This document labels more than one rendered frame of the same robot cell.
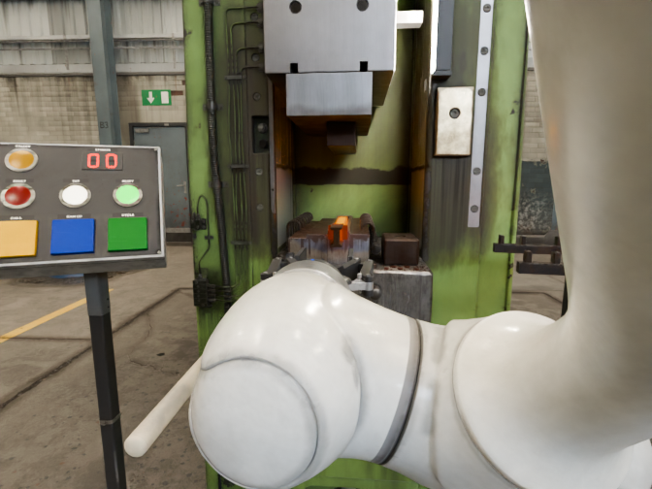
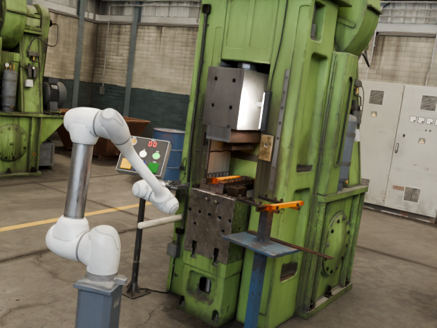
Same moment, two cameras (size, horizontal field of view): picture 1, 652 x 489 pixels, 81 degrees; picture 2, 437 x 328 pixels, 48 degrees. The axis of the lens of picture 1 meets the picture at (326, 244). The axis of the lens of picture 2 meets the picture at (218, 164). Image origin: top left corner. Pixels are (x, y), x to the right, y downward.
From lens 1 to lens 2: 2.62 m
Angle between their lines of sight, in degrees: 30
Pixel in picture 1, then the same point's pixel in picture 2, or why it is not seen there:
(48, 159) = (139, 142)
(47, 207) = not seen: hidden behind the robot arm
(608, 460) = (158, 198)
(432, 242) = (255, 192)
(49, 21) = not seen: outside the picture
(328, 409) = (140, 189)
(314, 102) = (213, 135)
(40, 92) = (175, 39)
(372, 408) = (147, 192)
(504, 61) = (287, 127)
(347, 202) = (253, 170)
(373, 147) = not seen: hidden behind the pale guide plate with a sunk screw
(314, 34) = (216, 114)
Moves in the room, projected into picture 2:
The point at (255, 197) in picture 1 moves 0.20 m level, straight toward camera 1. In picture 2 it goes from (201, 162) to (190, 164)
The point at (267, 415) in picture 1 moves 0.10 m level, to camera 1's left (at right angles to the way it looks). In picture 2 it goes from (136, 188) to (122, 184)
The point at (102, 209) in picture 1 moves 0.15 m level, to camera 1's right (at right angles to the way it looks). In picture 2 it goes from (148, 159) to (165, 163)
